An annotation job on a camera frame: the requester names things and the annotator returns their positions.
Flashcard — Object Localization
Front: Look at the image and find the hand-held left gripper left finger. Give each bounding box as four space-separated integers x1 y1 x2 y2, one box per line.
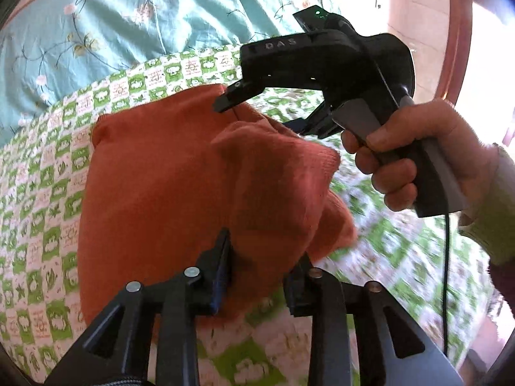
44 228 233 386

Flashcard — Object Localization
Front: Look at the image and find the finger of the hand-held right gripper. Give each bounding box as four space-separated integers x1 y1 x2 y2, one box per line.
282 105 342 137
213 80 266 113

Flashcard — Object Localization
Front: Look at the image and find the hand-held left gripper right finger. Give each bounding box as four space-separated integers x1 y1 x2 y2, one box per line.
283 259 463 386

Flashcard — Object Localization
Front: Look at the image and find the orange knit sweater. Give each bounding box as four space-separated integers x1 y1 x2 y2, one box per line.
76 84 359 322

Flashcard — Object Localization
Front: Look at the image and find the person's right forearm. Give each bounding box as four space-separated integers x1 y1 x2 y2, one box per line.
459 145 515 322

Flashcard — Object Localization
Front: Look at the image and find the person's right hand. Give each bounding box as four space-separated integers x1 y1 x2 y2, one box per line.
341 98 500 226

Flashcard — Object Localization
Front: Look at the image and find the teal floral quilt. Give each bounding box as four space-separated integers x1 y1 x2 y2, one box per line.
0 0 342 145

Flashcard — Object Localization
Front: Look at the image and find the green checked bedsheet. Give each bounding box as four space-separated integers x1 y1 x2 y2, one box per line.
0 44 500 386

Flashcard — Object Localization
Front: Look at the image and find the wooden door frame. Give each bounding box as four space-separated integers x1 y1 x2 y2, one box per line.
445 0 485 105

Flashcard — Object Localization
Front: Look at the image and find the black cable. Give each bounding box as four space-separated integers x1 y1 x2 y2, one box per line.
442 209 452 356

